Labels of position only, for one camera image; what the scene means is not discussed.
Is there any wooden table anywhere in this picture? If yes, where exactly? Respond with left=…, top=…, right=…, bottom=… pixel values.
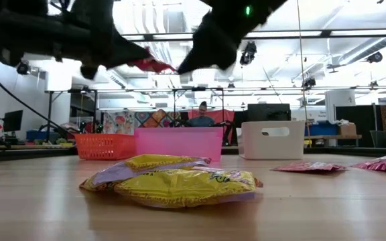
left=305, top=134, right=363, bottom=148

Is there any black ceiling spotlight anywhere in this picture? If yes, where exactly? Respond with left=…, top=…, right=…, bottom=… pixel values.
left=366, top=51, right=384, bottom=64
left=302, top=76, right=317, bottom=90
left=15, top=61, right=31, bottom=76
left=239, top=40, right=258, bottom=66

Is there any black scaffold frame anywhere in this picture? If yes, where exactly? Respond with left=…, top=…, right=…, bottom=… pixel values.
left=44, top=85, right=386, bottom=148

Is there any white pillar cabinet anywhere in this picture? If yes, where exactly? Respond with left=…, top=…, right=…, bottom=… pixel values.
left=324, top=88, right=357, bottom=125

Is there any white plastic basket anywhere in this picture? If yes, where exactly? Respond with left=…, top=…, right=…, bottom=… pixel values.
left=238, top=120, right=306, bottom=161

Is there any blue storage bin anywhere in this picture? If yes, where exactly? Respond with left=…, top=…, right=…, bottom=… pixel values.
left=25, top=129, right=62, bottom=141
left=305, top=123, right=340, bottom=137

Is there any yellow candy pack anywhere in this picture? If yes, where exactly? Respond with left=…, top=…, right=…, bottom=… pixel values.
left=114, top=168, right=264, bottom=209
left=78, top=153, right=212, bottom=192

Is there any cardboard box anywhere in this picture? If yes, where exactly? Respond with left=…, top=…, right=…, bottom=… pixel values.
left=338, top=122, right=357, bottom=137

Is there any black monitor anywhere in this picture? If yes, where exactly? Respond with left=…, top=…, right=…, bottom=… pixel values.
left=2, top=109, right=24, bottom=133
left=246, top=102, right=292, bottom=122

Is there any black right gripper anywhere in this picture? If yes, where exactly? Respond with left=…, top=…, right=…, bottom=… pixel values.
left=178, top=0, right=287, bottom=75

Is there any red backdrop cloth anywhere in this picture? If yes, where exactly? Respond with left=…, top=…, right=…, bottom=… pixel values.
left=188, top=108, right=236, bottom=145

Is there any black slanting cable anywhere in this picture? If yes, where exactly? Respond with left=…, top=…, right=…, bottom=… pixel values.
left=0, top=60, right=76, bottom=138

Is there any black aluminium table frame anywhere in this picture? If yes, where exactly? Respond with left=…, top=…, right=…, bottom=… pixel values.
left=0, top=145, right=386, bottom=165

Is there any red candy pack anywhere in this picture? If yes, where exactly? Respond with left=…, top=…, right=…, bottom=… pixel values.
left=270, top=161, right=348, bottom=173
left=350, top=150, right=386, bottom=173
left=127, top=46, right=178, bottom=74

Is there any orange mesh basket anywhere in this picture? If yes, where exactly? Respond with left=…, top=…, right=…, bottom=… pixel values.
left=74, top=133, right=137, bottom=161

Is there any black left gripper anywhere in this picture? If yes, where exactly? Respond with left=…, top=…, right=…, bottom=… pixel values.
left=55, top=0, right=153, bottom=80

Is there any colourful quilt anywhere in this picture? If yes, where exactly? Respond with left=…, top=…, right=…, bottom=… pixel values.
left=102, top=108, right=182, bottom=135

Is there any black partition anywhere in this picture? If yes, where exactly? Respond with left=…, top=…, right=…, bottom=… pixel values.
left=335, top=104, right=386, bottom=148

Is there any pink plastic basket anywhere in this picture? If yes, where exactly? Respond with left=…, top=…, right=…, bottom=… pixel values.
left=133, top=126, right=224, bottom=163

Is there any thin hanging rope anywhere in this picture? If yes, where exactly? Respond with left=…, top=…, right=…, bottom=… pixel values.
left=295, top=0, right=311, bottom=148

